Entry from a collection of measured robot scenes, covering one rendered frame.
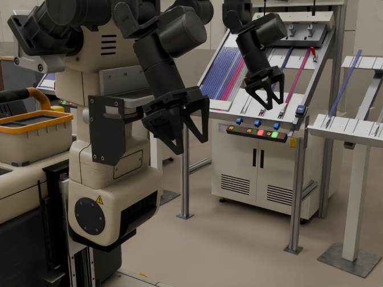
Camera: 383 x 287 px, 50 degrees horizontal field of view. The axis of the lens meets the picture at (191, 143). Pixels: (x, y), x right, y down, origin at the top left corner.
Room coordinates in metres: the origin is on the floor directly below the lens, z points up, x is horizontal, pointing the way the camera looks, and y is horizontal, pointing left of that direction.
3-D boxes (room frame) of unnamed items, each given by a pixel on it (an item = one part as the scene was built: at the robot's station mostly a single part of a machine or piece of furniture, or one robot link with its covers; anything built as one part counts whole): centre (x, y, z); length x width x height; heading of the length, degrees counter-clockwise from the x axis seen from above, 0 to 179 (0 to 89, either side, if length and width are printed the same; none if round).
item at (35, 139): (1.23, 0.49, 0.87); 0.23 x 0.15 x 0.11; 150
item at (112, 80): (1.03, 0.14, 0.99); 0.28 x 0.16 x 0.22; 150
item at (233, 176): (2.75, -0.61, 0.31); 0.70 x 0.65 x 0.62; 55
